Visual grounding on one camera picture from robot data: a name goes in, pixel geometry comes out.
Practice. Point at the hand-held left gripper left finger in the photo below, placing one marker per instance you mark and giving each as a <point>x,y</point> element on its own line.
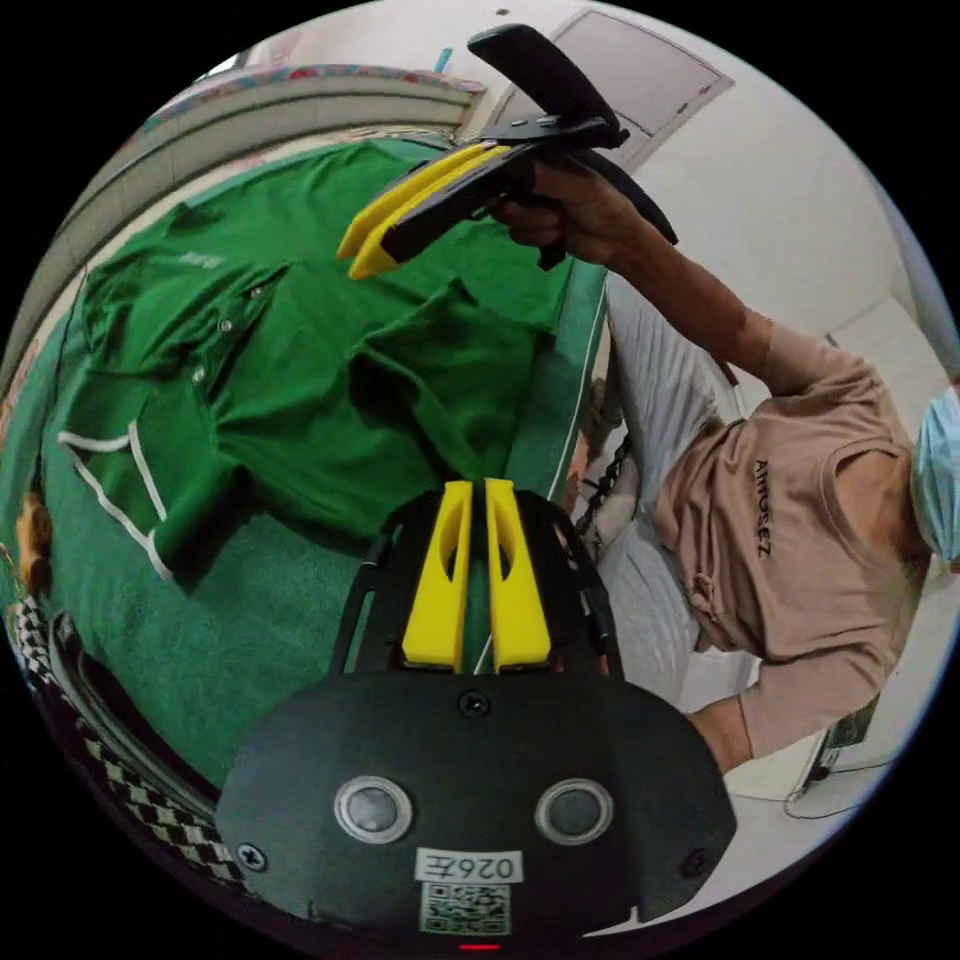
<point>435,600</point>

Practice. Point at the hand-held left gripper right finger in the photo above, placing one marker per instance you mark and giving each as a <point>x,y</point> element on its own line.
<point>519,615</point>

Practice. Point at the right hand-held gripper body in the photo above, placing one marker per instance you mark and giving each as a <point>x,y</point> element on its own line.
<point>450,214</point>

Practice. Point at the person's right forearm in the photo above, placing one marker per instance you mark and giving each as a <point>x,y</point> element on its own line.
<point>690,307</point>

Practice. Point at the person's left forearm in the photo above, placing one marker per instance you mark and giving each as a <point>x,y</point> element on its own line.
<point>720,739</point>

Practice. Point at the green short sleeve polo shirt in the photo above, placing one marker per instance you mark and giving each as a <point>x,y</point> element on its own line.
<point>315,360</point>

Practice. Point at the person's right hand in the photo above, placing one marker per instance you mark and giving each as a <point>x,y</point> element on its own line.
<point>577,214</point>

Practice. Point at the white door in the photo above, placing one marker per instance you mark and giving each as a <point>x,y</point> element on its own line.
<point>645,71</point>

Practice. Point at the person's body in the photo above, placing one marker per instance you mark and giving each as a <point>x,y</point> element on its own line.
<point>795,525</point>

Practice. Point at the black white checkered cloth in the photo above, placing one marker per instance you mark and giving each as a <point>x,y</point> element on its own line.
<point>135,795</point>

